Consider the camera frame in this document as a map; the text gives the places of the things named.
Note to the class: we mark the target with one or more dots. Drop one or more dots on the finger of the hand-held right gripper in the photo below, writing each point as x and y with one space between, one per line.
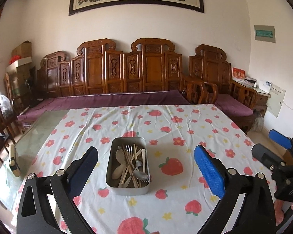
280 138
263 154

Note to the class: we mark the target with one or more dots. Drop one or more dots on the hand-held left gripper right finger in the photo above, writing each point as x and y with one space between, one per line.
210 170

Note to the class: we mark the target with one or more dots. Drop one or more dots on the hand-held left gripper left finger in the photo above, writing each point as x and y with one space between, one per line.
85 170

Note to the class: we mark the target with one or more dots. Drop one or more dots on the metal tin box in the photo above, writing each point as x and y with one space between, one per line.
112 185

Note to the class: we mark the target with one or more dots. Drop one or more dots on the brown wooden chopstick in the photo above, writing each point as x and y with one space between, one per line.
131 175

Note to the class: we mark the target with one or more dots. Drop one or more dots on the metal fork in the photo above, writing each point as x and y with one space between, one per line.
129 149

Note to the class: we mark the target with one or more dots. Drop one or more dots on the grey fluffy duster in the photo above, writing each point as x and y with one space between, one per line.
258 121

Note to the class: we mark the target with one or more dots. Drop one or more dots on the white panel board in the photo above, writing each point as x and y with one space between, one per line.
276 100

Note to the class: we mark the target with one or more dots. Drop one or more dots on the wooden side table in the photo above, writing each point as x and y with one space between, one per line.
260 101

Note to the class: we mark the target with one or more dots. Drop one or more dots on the white telephone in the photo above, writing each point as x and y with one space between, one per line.
265 86

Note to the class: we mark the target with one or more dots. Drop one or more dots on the small purple seat cushion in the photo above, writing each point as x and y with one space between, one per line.
234 106

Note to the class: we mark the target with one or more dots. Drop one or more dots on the strawberry print tablecloth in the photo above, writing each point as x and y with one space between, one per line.
161 131

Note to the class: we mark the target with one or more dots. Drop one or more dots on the long purple seat cushion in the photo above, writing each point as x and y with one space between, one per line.
100 102

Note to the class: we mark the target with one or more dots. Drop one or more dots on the wooden block with black band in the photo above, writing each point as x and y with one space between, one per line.
14 162

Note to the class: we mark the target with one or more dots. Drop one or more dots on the red desk calendar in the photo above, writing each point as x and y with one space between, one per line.
238 74

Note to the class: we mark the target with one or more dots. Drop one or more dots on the carved wooden armchair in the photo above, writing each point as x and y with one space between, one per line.
210 70

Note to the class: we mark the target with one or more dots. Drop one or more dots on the carved wooden sofa bench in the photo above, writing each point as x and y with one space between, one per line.
100 70

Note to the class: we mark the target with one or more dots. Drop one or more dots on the clear plastic bag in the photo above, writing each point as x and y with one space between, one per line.
2 104

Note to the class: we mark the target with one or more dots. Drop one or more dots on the brown cardboard box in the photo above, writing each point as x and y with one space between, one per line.
22 49

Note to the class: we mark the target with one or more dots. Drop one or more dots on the grey wall electrical box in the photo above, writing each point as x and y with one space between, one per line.
264 34

